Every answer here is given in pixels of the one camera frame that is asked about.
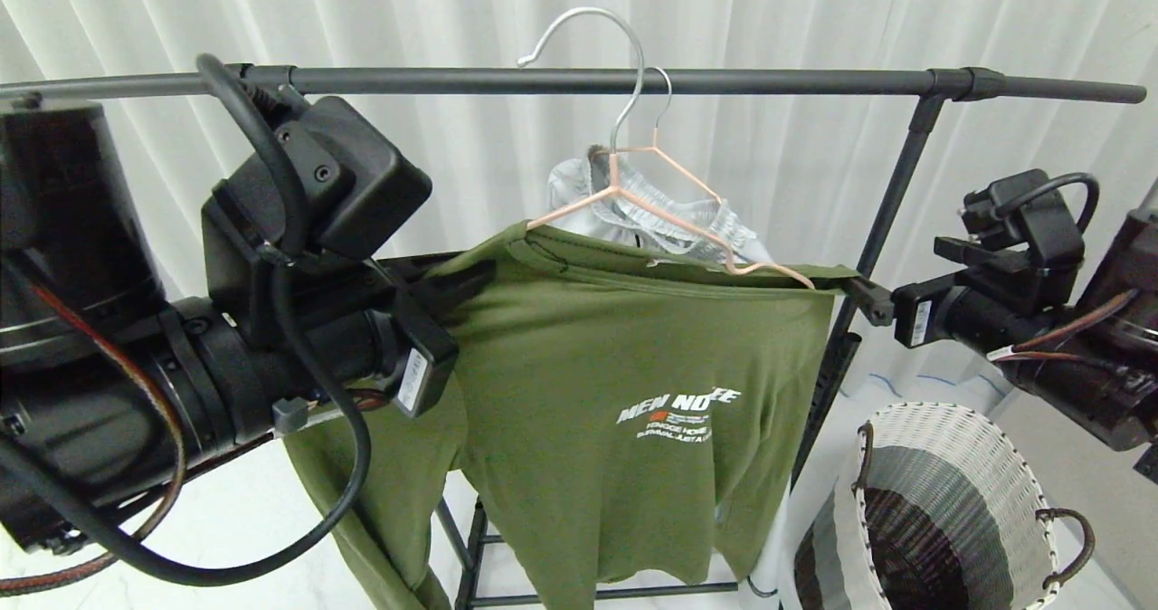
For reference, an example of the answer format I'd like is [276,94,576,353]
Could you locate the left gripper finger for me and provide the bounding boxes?
[412,262,497,321]
[378,253,458,278]

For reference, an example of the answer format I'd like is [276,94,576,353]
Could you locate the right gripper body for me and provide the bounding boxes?
[891,281,1025,351]

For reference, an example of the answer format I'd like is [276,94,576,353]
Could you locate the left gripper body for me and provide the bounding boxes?
[163,300,460,448]

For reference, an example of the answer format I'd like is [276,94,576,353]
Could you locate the green garment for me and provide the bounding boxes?
[282,221,859,610]

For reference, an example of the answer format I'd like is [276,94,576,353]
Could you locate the pale grey shorts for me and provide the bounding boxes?
[547,147,788,597]

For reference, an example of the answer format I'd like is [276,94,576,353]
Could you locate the pink clothes hanger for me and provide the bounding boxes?
[517,8,817,291]
[593,67,752,262]

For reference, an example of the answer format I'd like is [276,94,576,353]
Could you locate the white laundry basket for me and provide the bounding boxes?
[794,402,1096,610]

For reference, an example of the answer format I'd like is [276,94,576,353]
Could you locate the black clothes rack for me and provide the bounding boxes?
[0,62,1148,610]

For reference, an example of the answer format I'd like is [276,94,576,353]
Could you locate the white curtain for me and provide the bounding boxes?
[0,0,1158,412]

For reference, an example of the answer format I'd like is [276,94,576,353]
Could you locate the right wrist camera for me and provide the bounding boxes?
[934,169,1087,314]

